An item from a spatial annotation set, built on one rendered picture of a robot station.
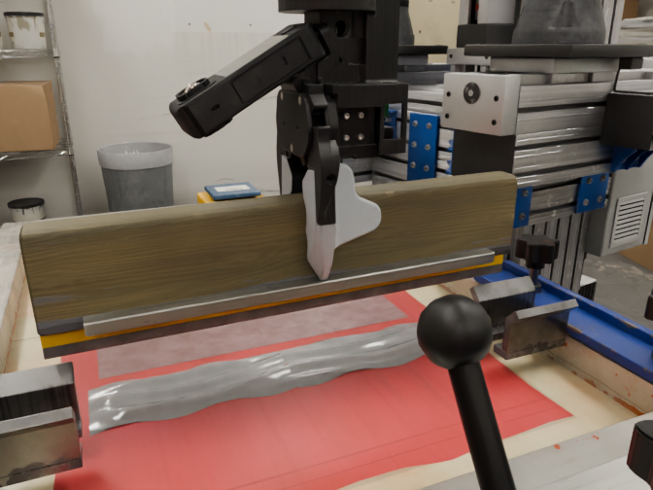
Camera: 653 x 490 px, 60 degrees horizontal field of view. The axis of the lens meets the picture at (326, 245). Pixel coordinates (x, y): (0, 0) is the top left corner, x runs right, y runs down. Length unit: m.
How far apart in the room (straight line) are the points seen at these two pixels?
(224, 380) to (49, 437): 0.17
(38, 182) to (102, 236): 3.75
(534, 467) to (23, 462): 0.34
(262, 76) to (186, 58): 3.72
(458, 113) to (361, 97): 0.58
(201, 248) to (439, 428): 0.24
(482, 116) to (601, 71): 0.25
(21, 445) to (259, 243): 0.21
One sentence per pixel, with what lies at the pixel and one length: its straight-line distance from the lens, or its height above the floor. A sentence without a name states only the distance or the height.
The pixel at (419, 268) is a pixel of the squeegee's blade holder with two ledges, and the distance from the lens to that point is 0.49.
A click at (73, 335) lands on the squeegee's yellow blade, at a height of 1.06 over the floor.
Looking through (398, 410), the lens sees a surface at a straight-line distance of 0.52.
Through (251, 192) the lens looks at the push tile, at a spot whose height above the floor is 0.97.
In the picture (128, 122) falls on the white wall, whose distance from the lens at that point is 4.10.
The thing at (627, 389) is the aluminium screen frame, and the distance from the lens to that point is 0.57.
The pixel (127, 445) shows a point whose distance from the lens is 0.50.
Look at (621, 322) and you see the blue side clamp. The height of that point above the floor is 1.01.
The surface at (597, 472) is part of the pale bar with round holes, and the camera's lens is 0.35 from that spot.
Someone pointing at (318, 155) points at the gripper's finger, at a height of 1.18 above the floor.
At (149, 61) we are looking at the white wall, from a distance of 4.09.
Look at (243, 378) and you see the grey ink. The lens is 0.55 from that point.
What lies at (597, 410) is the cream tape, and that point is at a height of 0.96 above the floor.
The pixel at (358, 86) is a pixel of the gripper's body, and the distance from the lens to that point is 0.42.
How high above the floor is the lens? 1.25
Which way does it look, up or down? 19 degrees down
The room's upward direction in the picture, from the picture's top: straight up
